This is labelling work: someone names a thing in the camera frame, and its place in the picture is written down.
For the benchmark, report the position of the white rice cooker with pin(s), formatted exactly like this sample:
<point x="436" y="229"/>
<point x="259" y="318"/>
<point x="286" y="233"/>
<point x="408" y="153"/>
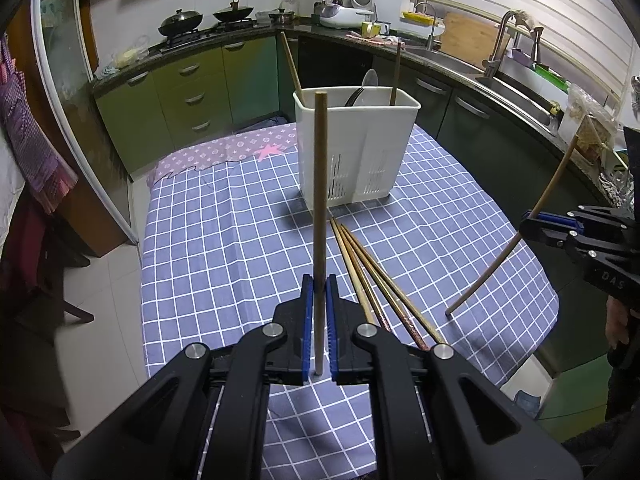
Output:
<point x="345" y="15"/>

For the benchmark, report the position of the pink dish cloth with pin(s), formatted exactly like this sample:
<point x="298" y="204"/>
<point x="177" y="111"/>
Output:
<point x="372" y="39"/>

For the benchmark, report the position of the purple sink caddy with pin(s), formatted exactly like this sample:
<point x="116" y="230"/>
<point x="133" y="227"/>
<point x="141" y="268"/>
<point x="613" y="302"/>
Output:
<point x="521" y="57"/>

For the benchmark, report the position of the wooden cutting board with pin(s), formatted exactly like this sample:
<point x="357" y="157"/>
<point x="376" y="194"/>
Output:
<point x="465" y="35"/>

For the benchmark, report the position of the white window blind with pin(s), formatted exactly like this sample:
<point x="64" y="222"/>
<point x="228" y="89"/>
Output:
<point x="525" y="10"/>

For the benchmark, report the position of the dark red chair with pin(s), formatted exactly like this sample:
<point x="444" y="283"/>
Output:
<point x="35" y="280"/>

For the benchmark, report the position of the dark counter cabinets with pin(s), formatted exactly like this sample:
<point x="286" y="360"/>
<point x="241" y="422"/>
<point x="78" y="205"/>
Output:
<point x="475" y="160"/>

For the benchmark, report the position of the pink checked apron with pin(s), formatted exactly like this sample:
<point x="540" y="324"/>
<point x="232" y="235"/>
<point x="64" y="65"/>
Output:
<point x="30" y="140"/>

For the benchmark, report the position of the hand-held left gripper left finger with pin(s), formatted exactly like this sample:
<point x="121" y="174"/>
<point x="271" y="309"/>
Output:
<point x="307" y="330"/>

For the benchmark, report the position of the small steel pot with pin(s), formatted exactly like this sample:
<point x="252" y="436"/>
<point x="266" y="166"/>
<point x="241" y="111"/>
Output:
<point x="281" y="18"/>

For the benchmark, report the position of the green plastic basket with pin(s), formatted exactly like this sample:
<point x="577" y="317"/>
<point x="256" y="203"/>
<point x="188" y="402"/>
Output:
<point x="550" y="77"/>

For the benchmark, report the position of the clear plastic food bag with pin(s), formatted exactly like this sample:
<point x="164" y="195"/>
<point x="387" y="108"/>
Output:
<point x="587" y="125"/>

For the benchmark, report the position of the sliding glass door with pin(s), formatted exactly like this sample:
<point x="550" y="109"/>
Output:
<point x="75" y="110"/>

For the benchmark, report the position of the steel kitchen sink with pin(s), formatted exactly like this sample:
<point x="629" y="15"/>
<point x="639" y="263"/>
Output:
<point x="505" y="92"/>

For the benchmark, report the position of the translucent plastic spoon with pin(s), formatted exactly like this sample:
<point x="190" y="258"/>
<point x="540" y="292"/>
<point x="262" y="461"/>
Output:
<point x="370" y="80"/>

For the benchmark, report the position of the small steel faucet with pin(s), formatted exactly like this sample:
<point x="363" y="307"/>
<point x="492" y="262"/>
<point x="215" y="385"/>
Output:
<point x="432" y="35"/>

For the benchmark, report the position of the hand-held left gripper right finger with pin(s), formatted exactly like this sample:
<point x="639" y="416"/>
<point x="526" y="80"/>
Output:
<point x="333" y="330"/>

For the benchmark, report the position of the person's right hand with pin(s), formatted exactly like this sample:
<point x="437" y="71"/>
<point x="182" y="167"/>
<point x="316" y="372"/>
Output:
<point x="622" y="327"/>

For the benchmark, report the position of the blue checked tablecloth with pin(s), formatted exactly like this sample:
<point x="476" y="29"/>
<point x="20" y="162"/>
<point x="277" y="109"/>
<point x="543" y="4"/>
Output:
<point x="225" y="240"/>

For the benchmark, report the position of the light bamboo chopstick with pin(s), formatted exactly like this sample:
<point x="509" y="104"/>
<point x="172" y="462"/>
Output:
<point x="367" y="287"/>
<point x="400" y="292"/>
<point x="395" y="306"/>
<point x="350" y="270"/>

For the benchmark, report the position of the green cup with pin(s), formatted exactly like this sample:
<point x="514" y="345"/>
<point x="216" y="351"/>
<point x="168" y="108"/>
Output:
<point x="370" y="29"/>

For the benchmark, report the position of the black wok with lid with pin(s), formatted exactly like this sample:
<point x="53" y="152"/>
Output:
<point x="180" y="21"/>

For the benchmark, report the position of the dark glass bottles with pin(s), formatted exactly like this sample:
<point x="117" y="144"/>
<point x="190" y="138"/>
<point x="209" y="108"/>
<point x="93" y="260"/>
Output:
<point x="336" y="0"/>

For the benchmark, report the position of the plastic bag with cabbage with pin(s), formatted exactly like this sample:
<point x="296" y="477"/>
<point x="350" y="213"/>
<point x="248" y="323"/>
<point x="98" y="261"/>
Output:
<point x="125" y="57"/>

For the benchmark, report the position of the yellow green drain rack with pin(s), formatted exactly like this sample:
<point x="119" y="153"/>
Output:
<point x="417" y="16"/>

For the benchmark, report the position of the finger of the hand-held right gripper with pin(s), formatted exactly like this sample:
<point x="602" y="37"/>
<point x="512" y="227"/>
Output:
<point x="560" y="242"/>
<point x="550" y="219"/>

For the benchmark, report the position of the pink patterned cloth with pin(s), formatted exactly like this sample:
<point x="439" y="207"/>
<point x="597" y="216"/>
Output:
<point x="220" y="152"/>

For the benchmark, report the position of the white mug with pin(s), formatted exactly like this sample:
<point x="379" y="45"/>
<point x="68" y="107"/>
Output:
<point x="384" y="28"/>

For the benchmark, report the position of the white hanging sheet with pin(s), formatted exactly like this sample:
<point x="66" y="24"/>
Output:
<point x="10" y="180"/>

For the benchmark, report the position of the gas stove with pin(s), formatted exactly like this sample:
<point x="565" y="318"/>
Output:
<point x="210" y="32"/>

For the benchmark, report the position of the clear plastic bottle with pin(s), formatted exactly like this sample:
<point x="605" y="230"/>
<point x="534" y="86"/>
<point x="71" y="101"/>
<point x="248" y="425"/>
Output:
<point x="290" y="2"/>

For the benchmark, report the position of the white plastic utensil holder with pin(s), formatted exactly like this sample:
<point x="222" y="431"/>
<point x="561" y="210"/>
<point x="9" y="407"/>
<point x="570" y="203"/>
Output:
<point x="370" y="145"/>

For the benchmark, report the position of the tall steel faucet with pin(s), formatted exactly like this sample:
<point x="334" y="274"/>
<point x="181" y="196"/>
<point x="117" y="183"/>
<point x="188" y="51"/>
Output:
<point x="495" y="55"/>

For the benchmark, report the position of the green lower cabinets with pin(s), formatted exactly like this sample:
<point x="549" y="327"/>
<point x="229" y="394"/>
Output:
<point x="175" y="110"/>

